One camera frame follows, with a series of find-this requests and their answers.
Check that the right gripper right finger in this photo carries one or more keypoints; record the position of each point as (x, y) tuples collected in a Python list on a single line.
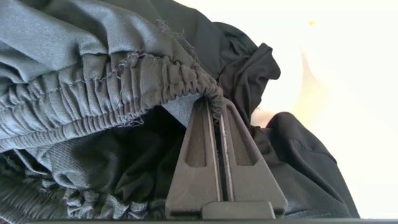
[(255, 183)]

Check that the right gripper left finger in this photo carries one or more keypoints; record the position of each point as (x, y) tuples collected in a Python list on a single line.
[(186, 186)]

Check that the black garment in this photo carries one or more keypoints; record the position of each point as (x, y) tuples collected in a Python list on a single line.
[(304, 174)]

